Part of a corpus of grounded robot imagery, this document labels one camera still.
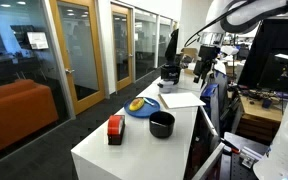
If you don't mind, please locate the wooden workbench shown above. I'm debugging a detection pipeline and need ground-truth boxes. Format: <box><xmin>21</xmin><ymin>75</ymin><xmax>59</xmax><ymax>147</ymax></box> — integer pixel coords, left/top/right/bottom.
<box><xmin>237</xmin><ymin>94</ymin><xmax>284</xmax><ymax>143</ymax></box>

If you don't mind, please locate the open white cabinet door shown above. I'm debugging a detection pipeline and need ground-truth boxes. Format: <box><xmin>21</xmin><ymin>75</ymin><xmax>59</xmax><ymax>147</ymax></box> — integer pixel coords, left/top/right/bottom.
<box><xmin>183</xmin><ymin>105</ymin><xmax>226</xmax><ymax>180</ymax></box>

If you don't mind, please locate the silver metal bracket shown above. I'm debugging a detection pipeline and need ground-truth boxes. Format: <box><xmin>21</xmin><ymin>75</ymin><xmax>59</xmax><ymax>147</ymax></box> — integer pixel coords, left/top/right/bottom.
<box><xmin>239</xmin><ymin>146</ymin><xmax>264</xmax><ymax>170</ymax></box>

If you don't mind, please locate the white paper pad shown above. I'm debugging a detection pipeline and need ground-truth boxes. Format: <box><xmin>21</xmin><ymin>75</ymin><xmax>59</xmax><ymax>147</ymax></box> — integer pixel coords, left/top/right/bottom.
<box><xmin>158</xmin><ymin>92</ymin><xmax>207</xmax><ymax>110</ymax></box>

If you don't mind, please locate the large black monitor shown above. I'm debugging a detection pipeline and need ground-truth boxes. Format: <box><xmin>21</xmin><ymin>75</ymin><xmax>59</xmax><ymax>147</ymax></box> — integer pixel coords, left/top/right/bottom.
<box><xmin>237</xmin><ymin>18</ymin><xmax>288</xmax><ymax>93</ymax></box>

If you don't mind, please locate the yellow toy corn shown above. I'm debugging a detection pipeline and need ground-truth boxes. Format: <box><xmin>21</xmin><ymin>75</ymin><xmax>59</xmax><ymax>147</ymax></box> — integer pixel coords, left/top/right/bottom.
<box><xmin>128</xmin><ymin>97</ymin><xmax>146</xmax><ymax>112</ymax></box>

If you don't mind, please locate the grey pot with black handle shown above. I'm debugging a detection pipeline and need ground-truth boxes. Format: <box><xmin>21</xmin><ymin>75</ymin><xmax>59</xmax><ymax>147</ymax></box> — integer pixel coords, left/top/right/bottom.
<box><xmin>156</xmin><ymin>79</ymin><xmax>180</xmax><ymax>94</ymax></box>

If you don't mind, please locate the white counter cabinet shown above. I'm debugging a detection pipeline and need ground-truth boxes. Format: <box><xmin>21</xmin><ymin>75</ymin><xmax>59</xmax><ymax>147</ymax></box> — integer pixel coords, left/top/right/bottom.
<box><xmin>70</xmin><ymin>71</ymin><xmax>219</xmax><ymax>180</ymax></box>

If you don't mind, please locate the wooden frame glass door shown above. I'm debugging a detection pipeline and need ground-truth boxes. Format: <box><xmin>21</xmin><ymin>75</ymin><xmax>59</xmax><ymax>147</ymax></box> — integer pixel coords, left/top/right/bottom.
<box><xmin>48</xmin><ymin>0</ymin><xmax>107</xmax><ymax>116</ymax></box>
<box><xmin>110</xmin><ymin>3</ymin><xmax>134</xmax><ymax>92</ymax></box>

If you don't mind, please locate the blue round plate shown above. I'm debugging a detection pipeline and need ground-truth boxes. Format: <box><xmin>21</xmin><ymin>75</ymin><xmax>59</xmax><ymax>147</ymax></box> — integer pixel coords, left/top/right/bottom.
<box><xmin>123</xmin><ymin>96</ymin><xmax>161</xmax><ymax>119</ymax></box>

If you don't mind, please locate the blue box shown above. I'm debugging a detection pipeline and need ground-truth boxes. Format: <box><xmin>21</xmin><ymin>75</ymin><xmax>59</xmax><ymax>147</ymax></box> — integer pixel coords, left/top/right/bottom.
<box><xmin>200</xmin><ymin>83</ymin><xmax>220</xmax><ymax>118</ymax></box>

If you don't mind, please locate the black bowl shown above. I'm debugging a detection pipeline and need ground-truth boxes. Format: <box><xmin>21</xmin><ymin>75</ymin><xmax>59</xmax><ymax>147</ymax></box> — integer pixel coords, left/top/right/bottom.
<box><xmin>148</xmin><ymin>110</ymin><xmax>176</xmax><ymax>139</ymax></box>

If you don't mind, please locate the orange sofa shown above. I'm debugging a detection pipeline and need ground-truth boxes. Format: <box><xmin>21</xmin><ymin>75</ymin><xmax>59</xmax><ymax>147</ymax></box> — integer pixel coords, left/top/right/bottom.
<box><xmin>0</xmin><ymin>79</ymin><xmax>60</xmax><ymax>160</ymax></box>

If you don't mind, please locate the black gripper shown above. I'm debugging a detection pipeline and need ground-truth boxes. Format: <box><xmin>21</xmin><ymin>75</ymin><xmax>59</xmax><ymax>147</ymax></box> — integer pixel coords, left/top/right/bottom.
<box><xmin>192</xmin><ymin>44</ymin><xmax>221</xmax><ymax>84</ymax></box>

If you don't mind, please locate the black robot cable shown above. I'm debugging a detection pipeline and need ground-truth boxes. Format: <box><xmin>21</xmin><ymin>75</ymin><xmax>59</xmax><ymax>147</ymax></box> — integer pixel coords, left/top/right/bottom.
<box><xmin>183</xmin><ymin>0</ymin><xmax>288</xmax><ymax>48</ymax></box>

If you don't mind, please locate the black trash bin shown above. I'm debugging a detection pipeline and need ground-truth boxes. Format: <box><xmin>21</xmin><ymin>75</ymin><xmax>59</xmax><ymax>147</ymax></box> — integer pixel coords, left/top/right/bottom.
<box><xmin>160</xmin><ymin>63</ymin><xmax>182</xmax><ymax>85</ymax></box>

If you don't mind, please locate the red and black tape dispenser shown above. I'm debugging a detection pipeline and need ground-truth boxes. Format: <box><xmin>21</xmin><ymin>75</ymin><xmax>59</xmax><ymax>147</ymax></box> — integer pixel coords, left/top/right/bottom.
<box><xmin>106</xmin><ymin>114</ymin><xmax>126</xmax><ymax>146</ymax></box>

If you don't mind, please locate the white and blue utensil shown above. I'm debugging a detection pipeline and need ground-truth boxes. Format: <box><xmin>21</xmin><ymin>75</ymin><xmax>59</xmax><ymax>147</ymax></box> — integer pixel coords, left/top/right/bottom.
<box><xmin>143</xmin><ymin>97</ymin><xmax>156</xmax><ymax>107</ymax></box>

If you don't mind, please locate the white wall sign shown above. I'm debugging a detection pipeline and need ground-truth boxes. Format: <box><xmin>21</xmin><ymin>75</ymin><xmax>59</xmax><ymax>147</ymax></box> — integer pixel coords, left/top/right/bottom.
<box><xmin>26</xmin><ymin>31</ymin><xmax>50</xmax><ymax>51</ymax></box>

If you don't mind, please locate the red and black hand tool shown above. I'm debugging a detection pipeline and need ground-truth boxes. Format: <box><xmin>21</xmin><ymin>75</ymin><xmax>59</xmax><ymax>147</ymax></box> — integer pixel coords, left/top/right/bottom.
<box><xmin>220</xmin><ymin>137</ymin><xmax>241</xmax><ymax>155</ymax></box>

